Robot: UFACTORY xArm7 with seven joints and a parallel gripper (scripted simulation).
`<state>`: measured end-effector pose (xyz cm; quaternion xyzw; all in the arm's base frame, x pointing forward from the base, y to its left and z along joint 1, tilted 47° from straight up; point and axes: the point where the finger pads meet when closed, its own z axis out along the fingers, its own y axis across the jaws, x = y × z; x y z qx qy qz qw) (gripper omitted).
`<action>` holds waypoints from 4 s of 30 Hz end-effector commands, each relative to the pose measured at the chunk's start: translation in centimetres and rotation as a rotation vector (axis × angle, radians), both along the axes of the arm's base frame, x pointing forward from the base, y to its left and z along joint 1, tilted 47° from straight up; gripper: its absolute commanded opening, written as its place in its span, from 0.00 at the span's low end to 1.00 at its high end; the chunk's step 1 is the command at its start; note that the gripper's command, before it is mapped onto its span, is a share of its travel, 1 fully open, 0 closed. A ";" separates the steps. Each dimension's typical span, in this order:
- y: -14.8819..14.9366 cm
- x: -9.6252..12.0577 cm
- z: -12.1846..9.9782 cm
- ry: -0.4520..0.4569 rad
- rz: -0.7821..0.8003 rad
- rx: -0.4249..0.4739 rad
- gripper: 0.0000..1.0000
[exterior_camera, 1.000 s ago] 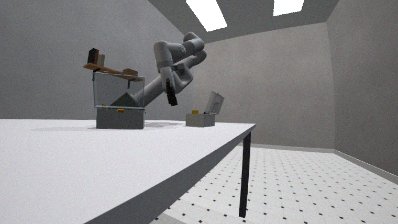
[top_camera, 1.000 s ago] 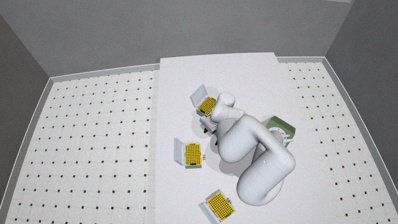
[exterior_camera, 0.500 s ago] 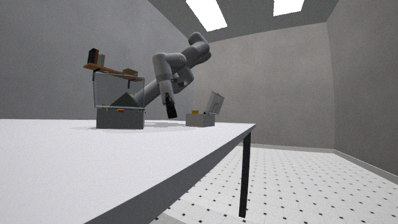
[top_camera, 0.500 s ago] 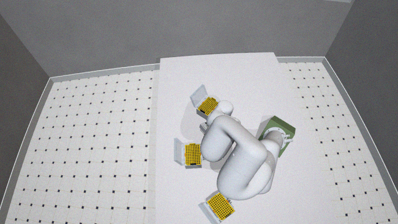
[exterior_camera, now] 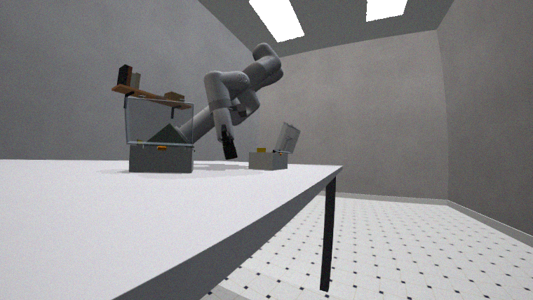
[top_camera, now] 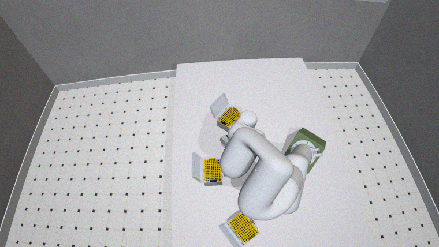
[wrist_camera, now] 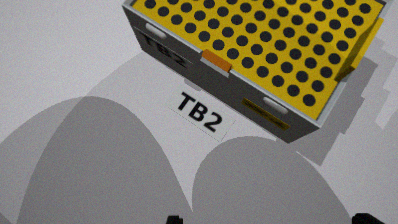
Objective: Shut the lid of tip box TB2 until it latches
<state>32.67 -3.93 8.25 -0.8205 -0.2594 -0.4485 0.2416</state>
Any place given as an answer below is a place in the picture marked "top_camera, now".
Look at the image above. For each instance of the yellow perforated plate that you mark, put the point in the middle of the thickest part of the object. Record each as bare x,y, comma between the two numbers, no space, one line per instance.
212,170
229,116
243,227

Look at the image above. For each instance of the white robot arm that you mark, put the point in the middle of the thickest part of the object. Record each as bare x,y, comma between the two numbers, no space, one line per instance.
256,199

